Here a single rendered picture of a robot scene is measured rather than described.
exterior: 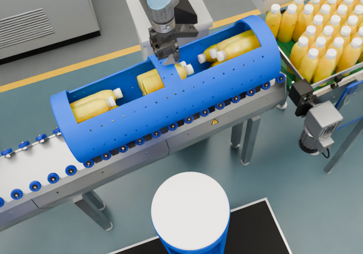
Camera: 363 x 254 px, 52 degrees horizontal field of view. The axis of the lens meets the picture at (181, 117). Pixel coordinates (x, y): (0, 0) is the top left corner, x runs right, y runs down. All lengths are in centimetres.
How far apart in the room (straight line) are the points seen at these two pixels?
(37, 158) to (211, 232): 81
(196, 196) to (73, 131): 49
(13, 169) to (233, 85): 98
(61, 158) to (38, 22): 159
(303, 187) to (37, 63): 226
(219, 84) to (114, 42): 187
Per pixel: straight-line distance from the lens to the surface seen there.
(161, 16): 115
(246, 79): 147
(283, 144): 262
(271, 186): 249
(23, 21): 302
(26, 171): 168
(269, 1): 186
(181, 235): 132
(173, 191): 136
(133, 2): 175
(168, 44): 127
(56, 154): 166
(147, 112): 136
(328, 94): 181
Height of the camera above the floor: 233
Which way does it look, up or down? 61 degrees down
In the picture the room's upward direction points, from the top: 8 degrees counter-clockwise
